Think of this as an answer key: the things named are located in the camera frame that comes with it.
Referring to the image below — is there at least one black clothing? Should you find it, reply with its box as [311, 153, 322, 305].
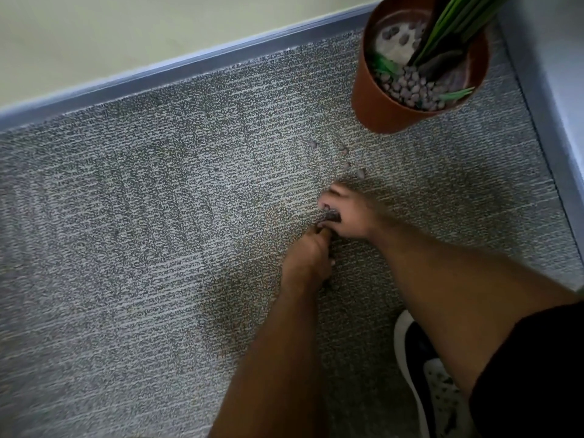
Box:
[469, 302, 584, 438]

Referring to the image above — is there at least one person's right hand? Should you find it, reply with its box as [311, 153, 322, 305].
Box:
[318, 182, 389, 240]

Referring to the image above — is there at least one white foam block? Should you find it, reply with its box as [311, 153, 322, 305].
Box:
[373, 10, 430, 65]

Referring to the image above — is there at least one person's right forearm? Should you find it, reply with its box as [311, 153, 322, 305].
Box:
[369, 218, 581, 398]

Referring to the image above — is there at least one pile of grey potting pebbles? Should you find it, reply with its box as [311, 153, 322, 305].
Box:
[375, 20, 459, 113]

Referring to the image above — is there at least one person's left hand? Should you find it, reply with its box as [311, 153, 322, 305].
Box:
[280, 226, 336, 293]

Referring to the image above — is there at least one black and white shoe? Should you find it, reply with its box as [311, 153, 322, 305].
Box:
[394, 309, 477, 438]

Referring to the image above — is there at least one terracotta plant pot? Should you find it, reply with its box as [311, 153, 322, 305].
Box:
[351, 0, 492, 135]

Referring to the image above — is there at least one person's left forearm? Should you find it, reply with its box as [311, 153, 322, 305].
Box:
[207, 278, 332, 438]

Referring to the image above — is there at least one green leafy plant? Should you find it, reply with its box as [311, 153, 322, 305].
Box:
[366, 0, 515, 103]

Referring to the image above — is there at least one grey baseboard strip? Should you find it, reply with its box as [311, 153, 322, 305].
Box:
[0, 2, 380, 134]
[496, 16, 584, 262]

